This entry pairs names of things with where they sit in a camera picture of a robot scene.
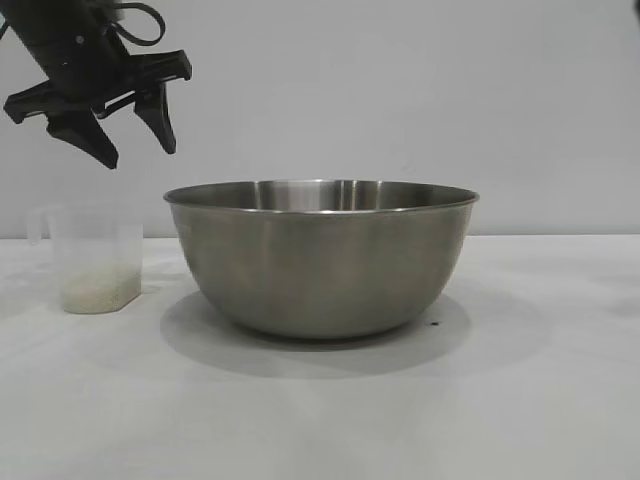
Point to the stainless steel mixing bowl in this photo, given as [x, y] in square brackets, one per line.
[320, 265]

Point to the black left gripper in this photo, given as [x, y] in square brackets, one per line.
[75, 60]

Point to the clear plastic measuring cup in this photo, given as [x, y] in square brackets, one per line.
[97, 245]

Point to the white uncooked rice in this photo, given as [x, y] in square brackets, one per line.
[100, 292]

